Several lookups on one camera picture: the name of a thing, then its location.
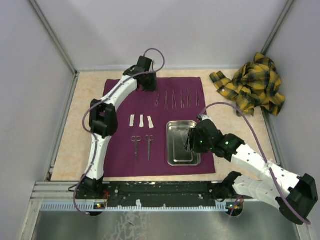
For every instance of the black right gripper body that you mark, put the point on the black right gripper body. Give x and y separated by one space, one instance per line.
197 143

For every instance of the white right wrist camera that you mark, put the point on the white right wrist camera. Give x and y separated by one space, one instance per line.
204 117

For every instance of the purple cloth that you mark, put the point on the purple cloth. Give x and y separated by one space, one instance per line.
120 154

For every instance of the steel serrated tweezers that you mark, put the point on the steel serrated tweezers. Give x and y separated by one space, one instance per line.
157 100

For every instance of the aluminium frame rail front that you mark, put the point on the aluminium frame rail front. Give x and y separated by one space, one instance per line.
61 195

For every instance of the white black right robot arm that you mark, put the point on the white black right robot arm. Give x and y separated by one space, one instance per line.
293 195

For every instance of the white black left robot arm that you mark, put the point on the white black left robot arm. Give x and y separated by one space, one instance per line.
103 120

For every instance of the white packaged instrument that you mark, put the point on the white packaged instrument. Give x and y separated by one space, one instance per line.
150 122

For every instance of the steel instrument tray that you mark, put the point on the steel instrument tray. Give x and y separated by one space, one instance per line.
176 138

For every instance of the surgical scissors steel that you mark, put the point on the surgical scissors steel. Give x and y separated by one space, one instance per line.
149 139

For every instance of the yellow plaid shirt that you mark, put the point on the yellow plaid shirt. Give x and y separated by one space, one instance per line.
255 84

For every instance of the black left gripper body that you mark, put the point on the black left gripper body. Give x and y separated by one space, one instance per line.
150 83

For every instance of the steel forceps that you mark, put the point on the steel forceps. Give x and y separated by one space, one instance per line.
136 140

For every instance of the white packaged blade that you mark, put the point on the white packaged blade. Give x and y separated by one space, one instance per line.
141 121
132 120

